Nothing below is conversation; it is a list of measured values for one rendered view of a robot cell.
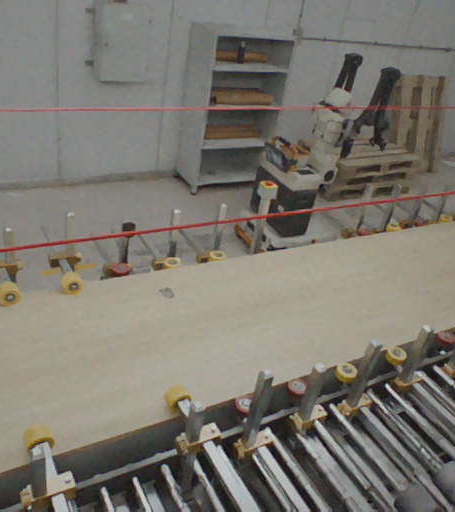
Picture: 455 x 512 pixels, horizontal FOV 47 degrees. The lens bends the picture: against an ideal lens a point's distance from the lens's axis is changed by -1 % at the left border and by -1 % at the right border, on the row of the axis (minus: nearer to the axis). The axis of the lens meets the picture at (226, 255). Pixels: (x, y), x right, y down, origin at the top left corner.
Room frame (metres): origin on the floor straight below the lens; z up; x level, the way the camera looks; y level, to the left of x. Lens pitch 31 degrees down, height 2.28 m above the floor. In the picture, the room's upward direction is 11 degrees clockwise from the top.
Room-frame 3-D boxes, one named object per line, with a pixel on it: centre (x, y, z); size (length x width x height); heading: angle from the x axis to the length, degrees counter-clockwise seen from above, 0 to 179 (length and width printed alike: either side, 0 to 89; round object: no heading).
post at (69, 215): (1.92, 0.68, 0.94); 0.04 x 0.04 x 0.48; 35
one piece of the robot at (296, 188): (3.98, -0.39, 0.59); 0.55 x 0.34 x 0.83; 35
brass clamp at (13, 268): (1.76, 0.91, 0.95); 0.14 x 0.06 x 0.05; 125
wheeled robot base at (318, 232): (4.03, -0.46, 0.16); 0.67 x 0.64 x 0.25; 125
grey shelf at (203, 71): (5.18, 0.20, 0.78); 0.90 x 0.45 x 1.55; 125
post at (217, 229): (2.35, 0.07, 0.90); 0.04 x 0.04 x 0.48; 35
